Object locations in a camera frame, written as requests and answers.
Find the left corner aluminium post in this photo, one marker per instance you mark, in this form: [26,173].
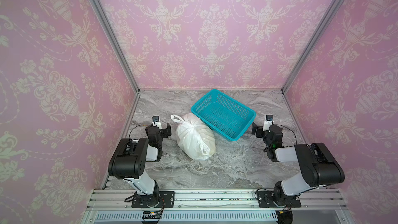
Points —
[107,28]

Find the right corner aluminium post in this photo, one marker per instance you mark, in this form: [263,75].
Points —
[328,16]

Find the white plastic bag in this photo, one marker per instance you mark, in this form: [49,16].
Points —
[194,137]

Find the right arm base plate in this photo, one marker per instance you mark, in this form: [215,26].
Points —
[268,199]

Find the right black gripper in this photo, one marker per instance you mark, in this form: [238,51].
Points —
[259,130]

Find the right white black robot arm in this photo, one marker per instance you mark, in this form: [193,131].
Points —
[318,167]

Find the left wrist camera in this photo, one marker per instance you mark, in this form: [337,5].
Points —
[156,121]

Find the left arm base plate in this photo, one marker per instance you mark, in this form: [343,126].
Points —
[162,199]

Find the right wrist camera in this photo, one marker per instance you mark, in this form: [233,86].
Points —
[268,122]

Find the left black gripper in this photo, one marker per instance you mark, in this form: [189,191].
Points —
[165,131]

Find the teal plastic basket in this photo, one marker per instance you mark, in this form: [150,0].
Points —
[223,114]

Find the aluminium front rail frame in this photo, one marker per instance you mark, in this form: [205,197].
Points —
[217,206]

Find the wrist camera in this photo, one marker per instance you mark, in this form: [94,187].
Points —
[268,122]
[156,121]

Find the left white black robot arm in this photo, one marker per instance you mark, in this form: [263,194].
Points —
[128,164]

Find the corner aluminium post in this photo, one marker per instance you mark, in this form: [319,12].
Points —
[328,16]
[107,28]

